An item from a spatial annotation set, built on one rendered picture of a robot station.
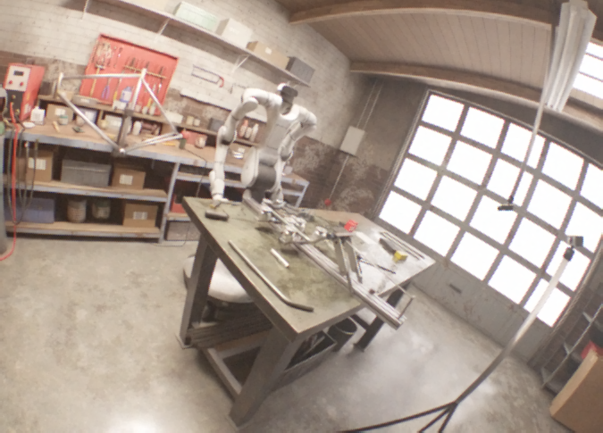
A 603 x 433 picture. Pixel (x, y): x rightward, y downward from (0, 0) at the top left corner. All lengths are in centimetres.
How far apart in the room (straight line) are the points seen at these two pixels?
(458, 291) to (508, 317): 87
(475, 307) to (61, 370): 420
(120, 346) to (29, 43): 254
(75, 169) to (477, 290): 452
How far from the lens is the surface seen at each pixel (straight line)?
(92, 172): 213
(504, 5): 241
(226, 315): 172
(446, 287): 394
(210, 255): 120
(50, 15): 288
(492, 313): 399
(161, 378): 149
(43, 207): 228
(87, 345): 161
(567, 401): 359
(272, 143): 158
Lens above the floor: 129
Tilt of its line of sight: 15 degrees down
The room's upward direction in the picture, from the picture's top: 23 degrees clockwise
